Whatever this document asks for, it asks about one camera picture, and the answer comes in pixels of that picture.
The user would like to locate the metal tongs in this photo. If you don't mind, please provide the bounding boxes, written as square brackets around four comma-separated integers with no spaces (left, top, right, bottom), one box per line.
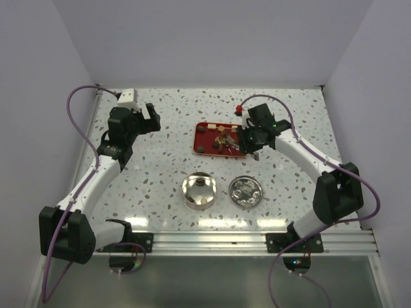
[222,135,240,151]

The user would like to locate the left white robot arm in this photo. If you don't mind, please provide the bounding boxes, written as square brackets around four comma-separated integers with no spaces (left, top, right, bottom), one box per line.
[39,103,161,264]

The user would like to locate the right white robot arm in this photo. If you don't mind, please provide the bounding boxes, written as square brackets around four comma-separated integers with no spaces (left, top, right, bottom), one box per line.
[236,103,363,252]

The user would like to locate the red rectangular tray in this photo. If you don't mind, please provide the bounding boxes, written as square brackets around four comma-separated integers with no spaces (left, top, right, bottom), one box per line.
[193,122,246,158]

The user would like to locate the round silver tin lid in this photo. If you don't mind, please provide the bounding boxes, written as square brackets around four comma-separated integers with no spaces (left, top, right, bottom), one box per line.
[229,176,263,209]

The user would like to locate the round silver tin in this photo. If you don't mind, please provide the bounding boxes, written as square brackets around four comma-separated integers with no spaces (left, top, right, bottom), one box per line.
[181,172,217,210]

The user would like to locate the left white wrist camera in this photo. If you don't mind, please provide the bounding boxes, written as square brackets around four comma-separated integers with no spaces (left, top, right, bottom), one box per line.
[117,88,139,112]

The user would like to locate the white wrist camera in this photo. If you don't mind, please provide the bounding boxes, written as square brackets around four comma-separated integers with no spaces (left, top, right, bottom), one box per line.
[235,105,254,129]
[117,88,139,112]

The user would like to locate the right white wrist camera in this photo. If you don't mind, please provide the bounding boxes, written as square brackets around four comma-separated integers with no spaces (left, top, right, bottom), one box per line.
[235,105,254,129]

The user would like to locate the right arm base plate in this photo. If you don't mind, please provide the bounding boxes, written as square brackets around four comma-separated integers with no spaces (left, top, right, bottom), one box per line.
[265,233,324,253]

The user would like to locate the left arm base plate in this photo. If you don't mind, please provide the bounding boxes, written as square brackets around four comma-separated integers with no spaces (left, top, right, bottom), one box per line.
[132,232,154,253]

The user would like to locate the aluminium mounting rail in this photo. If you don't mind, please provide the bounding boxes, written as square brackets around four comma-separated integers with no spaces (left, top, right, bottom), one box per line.
[152,229,376,256]

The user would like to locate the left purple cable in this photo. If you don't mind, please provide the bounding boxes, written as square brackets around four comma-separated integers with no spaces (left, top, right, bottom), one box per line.
[41,85,118,304]

